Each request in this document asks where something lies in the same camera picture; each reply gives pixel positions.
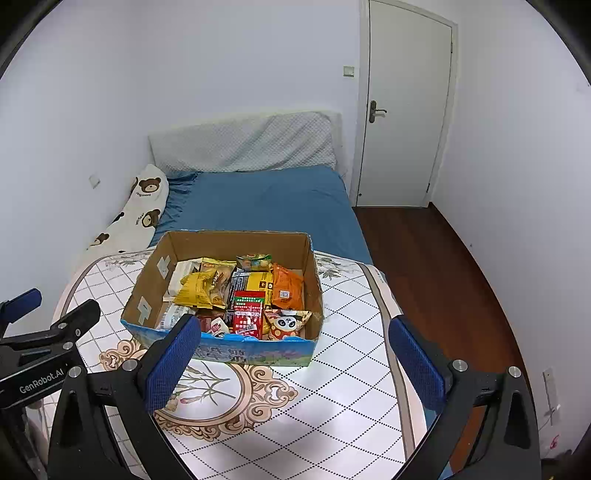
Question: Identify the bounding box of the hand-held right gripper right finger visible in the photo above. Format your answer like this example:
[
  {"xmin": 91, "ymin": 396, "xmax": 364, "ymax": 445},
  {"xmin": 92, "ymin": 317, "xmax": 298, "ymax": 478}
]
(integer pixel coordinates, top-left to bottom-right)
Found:
[{"xmin": 388, "ymin": 315, "xmax": 542, "ymax": 480}]

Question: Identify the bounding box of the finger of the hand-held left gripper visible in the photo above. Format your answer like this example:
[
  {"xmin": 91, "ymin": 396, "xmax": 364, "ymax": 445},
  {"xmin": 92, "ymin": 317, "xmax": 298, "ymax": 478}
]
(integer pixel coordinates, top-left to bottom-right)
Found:
[
  {"xmin": 0, "ymin": 299, "xmax": 101, "ymax": 370},
  {"xmin": 0, "ymin": 288, "xmax": 43, "ymax": 333}
]

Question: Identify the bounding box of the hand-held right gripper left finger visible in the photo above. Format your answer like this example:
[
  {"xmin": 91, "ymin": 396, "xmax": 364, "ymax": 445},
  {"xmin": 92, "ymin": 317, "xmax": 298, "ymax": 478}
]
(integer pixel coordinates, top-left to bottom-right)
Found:
[{"xmin": 47, "ymin": 314, "xmax": 202, "ymax": 480}]

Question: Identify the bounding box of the red white snack packet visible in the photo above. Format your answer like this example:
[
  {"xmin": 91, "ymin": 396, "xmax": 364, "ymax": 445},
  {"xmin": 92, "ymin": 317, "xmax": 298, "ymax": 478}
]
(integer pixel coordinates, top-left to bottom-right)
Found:
[{"xmin": 196, "ymin": 311, "xmax": 232, "ymax": 337}]

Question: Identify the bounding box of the red green snack packet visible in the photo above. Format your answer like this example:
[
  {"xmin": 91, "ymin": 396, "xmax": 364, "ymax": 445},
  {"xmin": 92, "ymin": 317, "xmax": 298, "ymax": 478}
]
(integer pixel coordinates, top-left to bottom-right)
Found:
[{"xmin": 231, "ymin": 291, "xmax": 266, "ymax": 340}]

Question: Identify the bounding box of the silver white snack packet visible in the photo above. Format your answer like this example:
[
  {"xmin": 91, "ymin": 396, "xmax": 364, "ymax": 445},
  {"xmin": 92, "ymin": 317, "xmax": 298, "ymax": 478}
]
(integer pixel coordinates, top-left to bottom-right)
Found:
[{"xmin": 163, "ymin": 261, "xmax": 204, "ymax": 296}]

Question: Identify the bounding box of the cardboard box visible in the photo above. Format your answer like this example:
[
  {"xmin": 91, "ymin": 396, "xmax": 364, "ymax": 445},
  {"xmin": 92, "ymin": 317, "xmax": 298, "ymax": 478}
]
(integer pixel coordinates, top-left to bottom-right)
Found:
[{"xmin": 121, "ymin": 230, "xmax": 325, "ymax": 367}]

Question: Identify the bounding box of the orange snack packet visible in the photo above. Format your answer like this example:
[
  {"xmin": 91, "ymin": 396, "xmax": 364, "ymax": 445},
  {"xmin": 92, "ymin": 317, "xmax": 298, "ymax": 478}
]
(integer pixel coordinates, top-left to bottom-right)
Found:
[{"xmin": 270, "ymin": 262, "xmax": 305, "ymax": 311}]

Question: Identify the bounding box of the clear plastic snack packet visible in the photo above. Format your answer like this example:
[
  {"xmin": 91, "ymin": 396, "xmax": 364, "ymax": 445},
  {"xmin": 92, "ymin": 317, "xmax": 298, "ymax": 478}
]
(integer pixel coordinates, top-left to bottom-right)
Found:
[{"xmin": 157, "ymin": 302, "xmax": 199, "ymax": 330}]

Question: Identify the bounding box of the yellow crumpled snack packet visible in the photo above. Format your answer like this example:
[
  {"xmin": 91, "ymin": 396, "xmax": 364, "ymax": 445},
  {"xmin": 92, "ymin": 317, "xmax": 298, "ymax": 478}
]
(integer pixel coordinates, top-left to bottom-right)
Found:
[{"xmin": 173, "ymin": 270, "xmax": 227, "ymax": 310}]

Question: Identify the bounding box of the white patterned tablecloth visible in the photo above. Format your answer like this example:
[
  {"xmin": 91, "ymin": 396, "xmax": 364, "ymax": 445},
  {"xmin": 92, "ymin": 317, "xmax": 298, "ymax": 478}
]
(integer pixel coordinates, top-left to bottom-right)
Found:
[{"xmin": 51, "ymin": 249, "xmax": 428, "ymax": 480}]

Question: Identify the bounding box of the beige snack packet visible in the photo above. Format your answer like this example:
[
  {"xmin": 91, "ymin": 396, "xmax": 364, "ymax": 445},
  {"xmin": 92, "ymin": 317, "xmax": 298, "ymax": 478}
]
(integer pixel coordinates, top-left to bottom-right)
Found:
[{"xmin": 201, "ymin": 257, "xmax": 237, "ymax": 301}]

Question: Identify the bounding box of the black yellow snack packet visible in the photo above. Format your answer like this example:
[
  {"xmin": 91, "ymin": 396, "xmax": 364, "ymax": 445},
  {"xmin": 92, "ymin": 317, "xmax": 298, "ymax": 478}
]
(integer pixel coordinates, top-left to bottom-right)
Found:
[{"xmin": 228, "ymin": 270, "xmax": 274, "ymax": 308}]

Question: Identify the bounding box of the panda print snack packet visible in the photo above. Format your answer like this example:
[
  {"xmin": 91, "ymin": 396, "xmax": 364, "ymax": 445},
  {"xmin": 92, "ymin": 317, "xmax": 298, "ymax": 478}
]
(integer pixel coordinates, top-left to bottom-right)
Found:
[{"xmin": 263, "ymin": 309, "xmax": 312, "ymax": 342}]

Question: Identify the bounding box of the bear print pillow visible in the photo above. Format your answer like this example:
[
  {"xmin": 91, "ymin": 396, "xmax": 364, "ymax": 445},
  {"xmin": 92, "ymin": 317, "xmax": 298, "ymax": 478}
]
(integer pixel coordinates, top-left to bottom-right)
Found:
[{"xmin": 88, "ymin": 164, "xmax": 171, "ymax": 252}]

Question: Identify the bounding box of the yellow green snack packet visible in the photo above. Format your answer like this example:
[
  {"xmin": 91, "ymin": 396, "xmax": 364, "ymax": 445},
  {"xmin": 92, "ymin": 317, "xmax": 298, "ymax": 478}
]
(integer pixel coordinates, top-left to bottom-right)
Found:
[{"xmin": 236, "ymin": 253, "xmax": 273, "ymax": 272}]

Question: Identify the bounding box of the blue bed sheet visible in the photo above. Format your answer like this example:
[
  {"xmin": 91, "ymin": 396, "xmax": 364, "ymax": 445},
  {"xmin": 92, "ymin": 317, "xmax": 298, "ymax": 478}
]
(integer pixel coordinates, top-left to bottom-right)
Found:
[{"xmin": 152, "ymin": 165, "xmax": 375, "ymax": 266}]

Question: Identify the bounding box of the white door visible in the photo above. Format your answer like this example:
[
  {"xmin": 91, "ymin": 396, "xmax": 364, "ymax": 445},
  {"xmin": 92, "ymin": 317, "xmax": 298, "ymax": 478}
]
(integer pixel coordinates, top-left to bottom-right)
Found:
[{"xmin": 355, "ymin": 0, "xmax": 458, "ymax": 208}]

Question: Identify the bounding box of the grey padded headboard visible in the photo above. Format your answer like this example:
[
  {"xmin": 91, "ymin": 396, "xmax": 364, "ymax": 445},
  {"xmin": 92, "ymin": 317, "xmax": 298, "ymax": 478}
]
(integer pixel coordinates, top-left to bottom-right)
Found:
[{"xmin": 148, "ymin": 110, "xmax": 343, "ymax": 174}]

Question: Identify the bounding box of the low white wall outlet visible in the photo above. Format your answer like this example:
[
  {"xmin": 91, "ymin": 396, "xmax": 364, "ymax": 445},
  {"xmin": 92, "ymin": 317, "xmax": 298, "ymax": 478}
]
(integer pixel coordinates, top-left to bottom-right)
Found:
[{"xmin": 541, "ymin": 367, "xmax": 561, "ymax": 414}]

